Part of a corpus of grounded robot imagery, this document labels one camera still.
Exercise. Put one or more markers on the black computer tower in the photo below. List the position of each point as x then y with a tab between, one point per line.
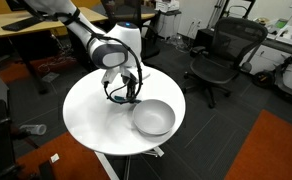
204	38

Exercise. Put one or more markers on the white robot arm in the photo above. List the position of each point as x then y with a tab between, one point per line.
114	46

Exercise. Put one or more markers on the black electric scooter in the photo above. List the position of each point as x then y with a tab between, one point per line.
279	76

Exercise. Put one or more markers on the white cabinet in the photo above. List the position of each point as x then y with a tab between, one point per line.
168	23

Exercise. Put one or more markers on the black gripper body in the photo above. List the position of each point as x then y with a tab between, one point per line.
127	80

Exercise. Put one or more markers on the white table base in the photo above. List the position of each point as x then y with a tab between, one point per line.
152	152

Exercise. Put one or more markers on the wooden desk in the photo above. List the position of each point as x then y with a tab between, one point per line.
6	23

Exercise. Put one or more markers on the white desk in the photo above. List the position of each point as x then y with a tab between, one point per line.
287	35

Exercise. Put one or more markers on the white card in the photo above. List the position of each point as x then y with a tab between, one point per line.
54	158

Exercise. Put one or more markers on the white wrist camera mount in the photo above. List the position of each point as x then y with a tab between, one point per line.
108	76

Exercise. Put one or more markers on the clear plastic bottle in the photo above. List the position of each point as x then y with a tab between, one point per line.
34	129

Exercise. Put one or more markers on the black mesh office chair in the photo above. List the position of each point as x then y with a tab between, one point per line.
226	56

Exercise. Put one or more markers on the black keyboard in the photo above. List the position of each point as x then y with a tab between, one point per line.
21	23

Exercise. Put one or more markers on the white bowl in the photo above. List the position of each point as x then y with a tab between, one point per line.
154	117

